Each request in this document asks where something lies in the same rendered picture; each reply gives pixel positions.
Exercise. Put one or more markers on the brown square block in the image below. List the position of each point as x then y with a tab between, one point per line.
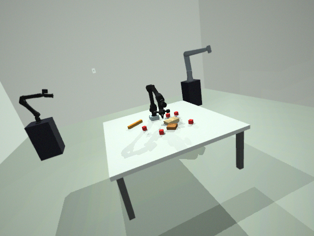
172	126

